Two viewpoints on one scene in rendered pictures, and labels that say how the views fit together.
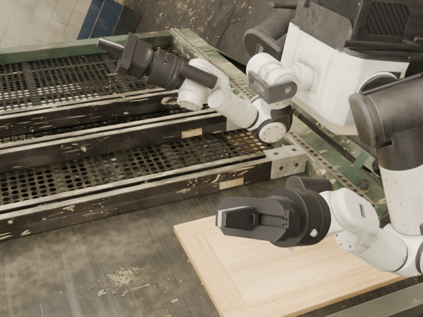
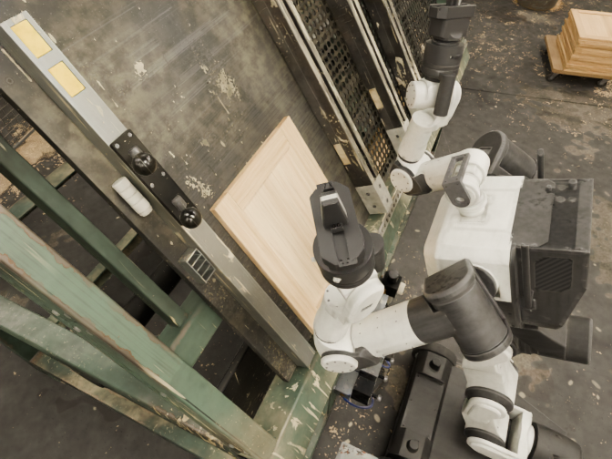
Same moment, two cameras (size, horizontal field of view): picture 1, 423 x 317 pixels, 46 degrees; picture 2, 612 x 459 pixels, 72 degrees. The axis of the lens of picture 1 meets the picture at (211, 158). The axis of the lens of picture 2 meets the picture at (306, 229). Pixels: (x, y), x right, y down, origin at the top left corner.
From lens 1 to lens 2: 0.19 m
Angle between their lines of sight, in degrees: 17
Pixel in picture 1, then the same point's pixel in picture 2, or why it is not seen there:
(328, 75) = (482, 232)
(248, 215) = (339, 221)
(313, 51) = (501, 209)
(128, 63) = (443, 16)
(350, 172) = not seen: hidden behind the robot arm
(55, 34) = not seen: outside the picture
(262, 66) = (477, 165)
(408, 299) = (292, 340)
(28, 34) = not seen: outside the picture
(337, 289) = (281, 280)
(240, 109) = (416, 145)
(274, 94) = (453, 188)
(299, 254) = (300, 239)
